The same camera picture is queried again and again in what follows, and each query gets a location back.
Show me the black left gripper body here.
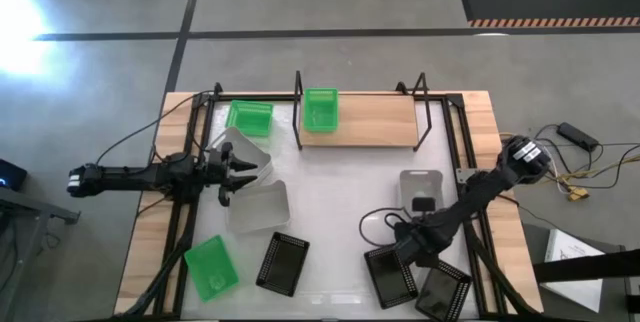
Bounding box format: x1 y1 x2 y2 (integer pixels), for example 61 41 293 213
202 141 236 208

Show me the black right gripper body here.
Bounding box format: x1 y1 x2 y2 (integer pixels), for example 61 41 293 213
393 219 444 269

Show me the white plastic basket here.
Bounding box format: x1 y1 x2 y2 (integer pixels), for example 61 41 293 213
398 168 445 213
224 178 292 236
207 125 275 188

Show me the black plastic basket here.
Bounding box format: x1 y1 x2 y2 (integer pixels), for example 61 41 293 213
414 260 473 322
255 231 311 298
363 244 419 311

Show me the green plastic basket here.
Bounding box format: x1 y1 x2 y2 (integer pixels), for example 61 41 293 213
302 87 340 134
183 234 241 304
224 99 275 138

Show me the dark grey cart top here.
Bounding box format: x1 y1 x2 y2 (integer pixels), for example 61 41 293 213
519 222 640 322

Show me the white paper booklet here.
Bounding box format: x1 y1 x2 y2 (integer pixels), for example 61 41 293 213
539 228 606 314

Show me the grey metal stand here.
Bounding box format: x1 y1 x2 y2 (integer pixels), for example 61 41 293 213
0 186 81 313

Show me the black power adapter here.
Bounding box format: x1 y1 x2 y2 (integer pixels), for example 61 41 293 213
556 121 600 152

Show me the black device with blue light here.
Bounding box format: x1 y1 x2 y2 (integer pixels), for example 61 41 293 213
0 158 29 192

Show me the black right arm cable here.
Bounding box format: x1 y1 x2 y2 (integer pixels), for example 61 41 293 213
358 206 416 249

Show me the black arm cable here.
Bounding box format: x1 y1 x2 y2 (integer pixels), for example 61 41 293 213
94 90 216 166
358 206 416 249

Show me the black aluminium table frame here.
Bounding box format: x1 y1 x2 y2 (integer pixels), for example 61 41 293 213
112 81 534 321

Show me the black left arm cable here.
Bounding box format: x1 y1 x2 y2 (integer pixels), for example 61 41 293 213
94 90 216 166

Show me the wooden shelf with black frame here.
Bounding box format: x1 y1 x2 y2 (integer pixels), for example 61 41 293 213
292 70 434 153

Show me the black strap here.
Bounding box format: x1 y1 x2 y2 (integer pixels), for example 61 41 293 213
532 247 640 284

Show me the yellow floor cable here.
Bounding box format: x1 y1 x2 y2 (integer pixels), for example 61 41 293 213
542 154 640 186

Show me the black floor cable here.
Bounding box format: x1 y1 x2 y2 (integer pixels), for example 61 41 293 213
534 122 640 191

